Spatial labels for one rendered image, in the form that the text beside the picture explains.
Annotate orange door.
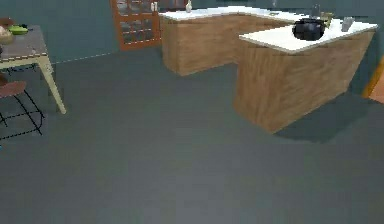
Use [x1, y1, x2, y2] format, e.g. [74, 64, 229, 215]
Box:
[361, 56, 384, 105]

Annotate wooden kitchen counter white top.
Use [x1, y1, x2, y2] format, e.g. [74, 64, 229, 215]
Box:
[158, 5, 380, 135]

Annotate green bowl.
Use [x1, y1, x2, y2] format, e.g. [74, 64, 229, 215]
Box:
[7, 24, 30, 36]

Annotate orange glass-front cabinet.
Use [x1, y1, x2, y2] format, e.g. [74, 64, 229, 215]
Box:
[109, 0, 163, 52]

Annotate black pot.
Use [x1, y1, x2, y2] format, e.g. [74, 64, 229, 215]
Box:
[291, 17, 327, 42]

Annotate grey cup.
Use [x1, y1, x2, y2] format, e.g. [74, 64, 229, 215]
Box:
[340, 16, 355, 33]

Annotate grey table cream legs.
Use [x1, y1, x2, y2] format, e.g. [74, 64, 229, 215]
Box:
[0, 24, 67, 115]

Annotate brown chair black wire legs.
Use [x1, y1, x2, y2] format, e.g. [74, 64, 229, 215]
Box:
[0, 73, 46, 141]

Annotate tan bowl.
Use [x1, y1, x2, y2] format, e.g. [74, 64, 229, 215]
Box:
[0, 26, 15, 45]

